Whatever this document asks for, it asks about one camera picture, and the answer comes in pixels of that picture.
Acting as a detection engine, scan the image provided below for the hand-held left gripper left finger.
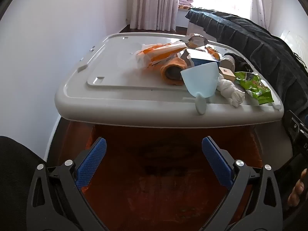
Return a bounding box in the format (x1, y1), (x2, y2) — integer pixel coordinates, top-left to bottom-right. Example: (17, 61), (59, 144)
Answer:
(26, 137), (107, 231)

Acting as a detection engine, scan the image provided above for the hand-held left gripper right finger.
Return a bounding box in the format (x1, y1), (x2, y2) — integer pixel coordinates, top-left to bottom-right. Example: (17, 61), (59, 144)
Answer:
(202, 136), (283, 231)

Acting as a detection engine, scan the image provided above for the green snack packet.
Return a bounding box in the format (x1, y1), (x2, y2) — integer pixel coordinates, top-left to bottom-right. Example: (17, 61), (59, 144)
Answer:
(234, 71), (273, 106)

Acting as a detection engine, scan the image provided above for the white tissue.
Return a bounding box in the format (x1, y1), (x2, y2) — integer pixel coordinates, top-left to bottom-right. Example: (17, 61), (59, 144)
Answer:
(217, 73), (245, 107)

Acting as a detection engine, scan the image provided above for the light blue plastic scoop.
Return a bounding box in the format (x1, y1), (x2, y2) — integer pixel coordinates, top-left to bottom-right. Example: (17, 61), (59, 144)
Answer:
(180, 62), (219, 115)

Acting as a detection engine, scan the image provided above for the black cloth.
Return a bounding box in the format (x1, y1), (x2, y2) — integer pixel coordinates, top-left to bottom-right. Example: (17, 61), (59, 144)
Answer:
(225, 52), (253, 74)

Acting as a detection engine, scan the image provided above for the small wooden block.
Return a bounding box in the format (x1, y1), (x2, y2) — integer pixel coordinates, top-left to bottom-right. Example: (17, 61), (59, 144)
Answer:
(218, 67), (236, 82)

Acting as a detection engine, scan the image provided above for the white cylindrical bottle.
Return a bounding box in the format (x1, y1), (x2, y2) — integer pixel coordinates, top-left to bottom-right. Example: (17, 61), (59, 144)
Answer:
(220, 54), (237, 70)

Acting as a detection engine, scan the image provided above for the blue white paper carton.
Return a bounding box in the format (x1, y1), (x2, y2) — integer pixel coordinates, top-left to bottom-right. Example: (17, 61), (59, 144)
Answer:
(180, 48), (220, 69)

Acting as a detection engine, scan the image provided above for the orange cloth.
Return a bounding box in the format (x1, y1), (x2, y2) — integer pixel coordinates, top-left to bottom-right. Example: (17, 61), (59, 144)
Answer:
(160, 57), (188, 86)

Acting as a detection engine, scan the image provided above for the orange snack packet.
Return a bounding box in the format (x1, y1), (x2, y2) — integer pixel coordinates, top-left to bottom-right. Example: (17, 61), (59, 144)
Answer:
(204, 46), (220, 59)

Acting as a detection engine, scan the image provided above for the silver foil packet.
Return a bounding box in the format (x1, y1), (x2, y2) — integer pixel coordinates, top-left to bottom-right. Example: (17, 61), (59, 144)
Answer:
(186, 33), (208, 49)

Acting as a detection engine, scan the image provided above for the orange white plastic bag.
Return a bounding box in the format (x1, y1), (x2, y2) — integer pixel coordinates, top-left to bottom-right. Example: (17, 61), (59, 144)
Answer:
(136, 41), (188, 69)

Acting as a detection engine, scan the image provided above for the person's right hand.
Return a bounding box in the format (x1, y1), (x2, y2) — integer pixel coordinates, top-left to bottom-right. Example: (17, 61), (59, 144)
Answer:
(288, 172), (305, 208)

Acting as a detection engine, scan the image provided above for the white pillow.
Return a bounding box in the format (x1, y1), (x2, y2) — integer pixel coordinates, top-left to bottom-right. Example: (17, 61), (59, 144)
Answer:
(280, 30), (308, 58)

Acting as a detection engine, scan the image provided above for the dark bed blanket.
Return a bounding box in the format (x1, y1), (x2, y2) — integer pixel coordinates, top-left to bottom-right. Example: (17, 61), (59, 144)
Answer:
(185, 8), (308, 116)

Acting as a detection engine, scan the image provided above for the white bed base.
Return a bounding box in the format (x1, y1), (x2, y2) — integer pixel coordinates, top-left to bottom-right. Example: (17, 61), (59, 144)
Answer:
(188, 20), (217, 41)

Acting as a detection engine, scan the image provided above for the pale patterned curtain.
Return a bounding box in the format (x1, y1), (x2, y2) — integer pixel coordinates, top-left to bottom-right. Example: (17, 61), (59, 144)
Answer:
(127, 0), (181, 32)
(250, 0), (273, 29)

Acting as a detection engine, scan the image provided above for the folded pink bedding stack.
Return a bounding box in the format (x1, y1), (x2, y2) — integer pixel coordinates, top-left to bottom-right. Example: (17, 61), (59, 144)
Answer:
(178, 0), (193, 10)

